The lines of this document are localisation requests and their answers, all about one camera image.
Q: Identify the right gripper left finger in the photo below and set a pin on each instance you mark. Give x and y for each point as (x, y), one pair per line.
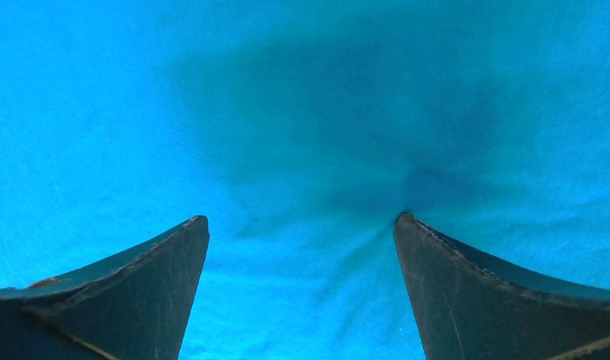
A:
(134, 304)

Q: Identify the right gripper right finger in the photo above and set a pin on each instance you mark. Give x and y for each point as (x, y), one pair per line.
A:
(469, 304)

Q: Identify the blue t shirt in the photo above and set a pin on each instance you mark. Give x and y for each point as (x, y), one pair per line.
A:
(302, 129)

